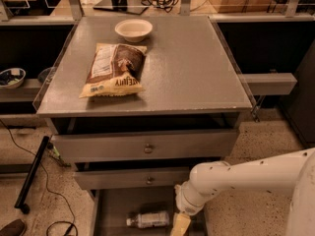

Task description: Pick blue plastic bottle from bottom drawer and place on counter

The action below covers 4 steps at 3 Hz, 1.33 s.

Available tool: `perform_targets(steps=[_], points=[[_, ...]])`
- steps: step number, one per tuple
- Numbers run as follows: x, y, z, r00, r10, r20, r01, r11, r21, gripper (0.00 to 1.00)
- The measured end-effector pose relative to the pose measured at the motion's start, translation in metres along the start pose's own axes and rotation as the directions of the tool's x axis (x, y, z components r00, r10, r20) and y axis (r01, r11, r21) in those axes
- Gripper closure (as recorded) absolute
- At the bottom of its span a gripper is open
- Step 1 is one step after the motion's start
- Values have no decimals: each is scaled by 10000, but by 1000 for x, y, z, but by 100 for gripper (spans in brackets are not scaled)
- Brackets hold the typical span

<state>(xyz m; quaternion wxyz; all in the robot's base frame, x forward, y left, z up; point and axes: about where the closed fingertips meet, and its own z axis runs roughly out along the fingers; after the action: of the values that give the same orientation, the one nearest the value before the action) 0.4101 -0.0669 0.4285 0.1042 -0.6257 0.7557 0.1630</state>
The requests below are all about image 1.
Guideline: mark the grey side shelf beam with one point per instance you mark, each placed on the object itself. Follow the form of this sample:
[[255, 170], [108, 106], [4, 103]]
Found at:
[[269, 84]]

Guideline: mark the middle grey drawer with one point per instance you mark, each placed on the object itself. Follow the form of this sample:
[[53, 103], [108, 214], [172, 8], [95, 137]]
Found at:
[[132, 178]]

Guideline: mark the white paper bowl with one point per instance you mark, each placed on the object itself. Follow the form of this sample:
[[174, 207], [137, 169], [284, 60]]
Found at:
[[134, 30]]

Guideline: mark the top grey drawer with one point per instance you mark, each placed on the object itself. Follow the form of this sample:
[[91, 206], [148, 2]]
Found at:
[[145, 145]]

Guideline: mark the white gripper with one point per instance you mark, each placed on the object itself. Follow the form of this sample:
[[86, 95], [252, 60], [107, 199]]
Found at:
[[182, 203]]

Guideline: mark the grey drawer cabinet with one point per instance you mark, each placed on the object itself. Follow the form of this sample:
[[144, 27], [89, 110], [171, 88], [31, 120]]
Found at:
[[188, 78]]

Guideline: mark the dark shoe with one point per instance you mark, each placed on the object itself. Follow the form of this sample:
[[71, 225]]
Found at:
[[14, 228]]

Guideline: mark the clear plastic water bottle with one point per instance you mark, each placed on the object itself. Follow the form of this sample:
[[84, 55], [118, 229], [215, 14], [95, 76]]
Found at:
[[148, 220]]

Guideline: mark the bottom open grey drawer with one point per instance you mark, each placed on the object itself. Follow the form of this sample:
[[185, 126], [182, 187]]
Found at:
[[114, 206]]

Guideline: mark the black bar on floor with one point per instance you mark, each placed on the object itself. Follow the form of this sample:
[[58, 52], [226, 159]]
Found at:
[[21, 200]]

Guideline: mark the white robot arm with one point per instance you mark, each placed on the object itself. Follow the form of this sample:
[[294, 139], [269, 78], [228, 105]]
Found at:
[[293, 172]]

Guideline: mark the dark bowl on shelf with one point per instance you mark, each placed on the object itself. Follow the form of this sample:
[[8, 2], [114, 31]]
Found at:
[[44, 74]]

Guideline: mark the brown yellow chip bag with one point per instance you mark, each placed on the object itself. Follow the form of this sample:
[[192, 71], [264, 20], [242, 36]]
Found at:
[[114, 70]]

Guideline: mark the black monitor stand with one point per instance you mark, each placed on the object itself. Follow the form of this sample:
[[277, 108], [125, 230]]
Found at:
[[132, 7]]

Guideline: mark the white bowl with items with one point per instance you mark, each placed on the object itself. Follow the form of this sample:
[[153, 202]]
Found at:
[[12, 78]]

